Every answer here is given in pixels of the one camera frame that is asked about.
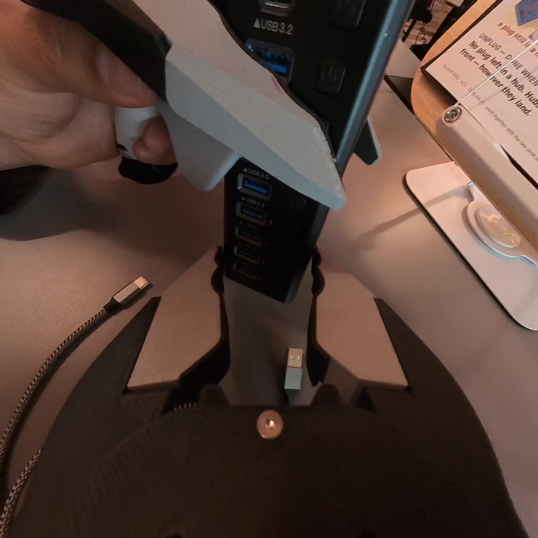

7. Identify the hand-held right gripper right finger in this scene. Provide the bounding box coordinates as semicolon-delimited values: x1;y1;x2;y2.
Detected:
306;247;409;389

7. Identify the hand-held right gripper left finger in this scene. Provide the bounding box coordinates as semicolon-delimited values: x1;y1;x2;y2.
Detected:
126;246;232;389

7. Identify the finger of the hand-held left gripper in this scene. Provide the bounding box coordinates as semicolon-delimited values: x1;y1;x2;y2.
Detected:
355;120;382;165
134;0;348;211

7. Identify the braided usb cable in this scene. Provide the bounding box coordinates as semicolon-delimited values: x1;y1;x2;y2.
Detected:
0;275;304;522

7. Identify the black usb hub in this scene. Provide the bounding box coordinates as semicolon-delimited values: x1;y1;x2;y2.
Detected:
221;0;417;303

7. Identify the person's left hand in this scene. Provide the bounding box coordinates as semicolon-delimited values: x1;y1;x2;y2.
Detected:
0;0;177;181

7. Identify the instruction sheet on stand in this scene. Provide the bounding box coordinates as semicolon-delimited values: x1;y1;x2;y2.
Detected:
410;0;538;139

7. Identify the white metal stand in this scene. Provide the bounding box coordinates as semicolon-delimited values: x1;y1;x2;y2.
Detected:
405;105;538;330

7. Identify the printed instruction sheet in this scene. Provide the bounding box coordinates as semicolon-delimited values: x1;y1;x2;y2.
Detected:
425;0;538;185

